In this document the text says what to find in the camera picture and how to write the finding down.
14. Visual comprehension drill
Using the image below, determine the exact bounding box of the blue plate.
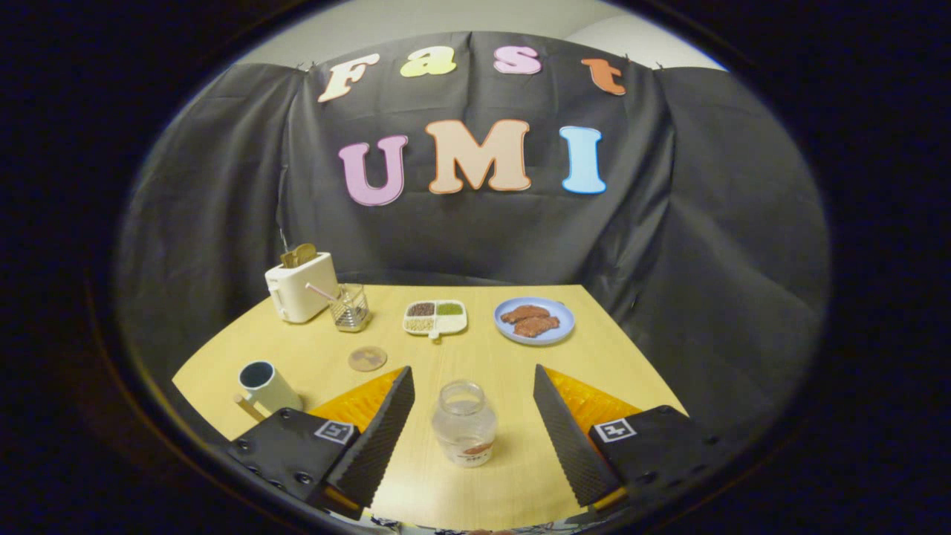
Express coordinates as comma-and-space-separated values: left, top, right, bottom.
494, 296, 577, 346

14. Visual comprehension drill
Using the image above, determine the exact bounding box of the brown meat slice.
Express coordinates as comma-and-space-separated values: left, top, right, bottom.
500, 304, 551, 324
513, 316, 561, 339

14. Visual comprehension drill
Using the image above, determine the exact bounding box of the pale green cup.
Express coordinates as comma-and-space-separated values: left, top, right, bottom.
234, 360, 304, 423

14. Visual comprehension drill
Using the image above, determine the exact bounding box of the round cork coaster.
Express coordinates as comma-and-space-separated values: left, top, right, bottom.
348, 346, 389, 372

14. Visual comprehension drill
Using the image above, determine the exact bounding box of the white divided snack tray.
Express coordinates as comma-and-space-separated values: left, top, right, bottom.
403, 299, 469, 343

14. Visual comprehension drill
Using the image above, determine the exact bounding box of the clear glass with straw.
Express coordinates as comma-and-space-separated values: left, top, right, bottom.
305, 282, 370, 333

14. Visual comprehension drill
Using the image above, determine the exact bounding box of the white toaster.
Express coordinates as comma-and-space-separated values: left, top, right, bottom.
264, 252, 340, 324

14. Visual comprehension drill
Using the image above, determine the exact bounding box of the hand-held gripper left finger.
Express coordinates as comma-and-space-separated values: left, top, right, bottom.
227, 365, 416, 521

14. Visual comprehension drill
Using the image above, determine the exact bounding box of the black backdrop cloth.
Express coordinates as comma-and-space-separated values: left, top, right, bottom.
115, 31, 831, 447

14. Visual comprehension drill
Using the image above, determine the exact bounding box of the clear plastic juice bottle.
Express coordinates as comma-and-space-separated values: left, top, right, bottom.
432, 380, 498, 468

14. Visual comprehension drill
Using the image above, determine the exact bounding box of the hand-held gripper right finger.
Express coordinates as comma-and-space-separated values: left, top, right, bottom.
533, 363, 733, 512

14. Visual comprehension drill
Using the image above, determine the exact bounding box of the wooden table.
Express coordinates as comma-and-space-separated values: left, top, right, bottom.
172, 284, 689, 531

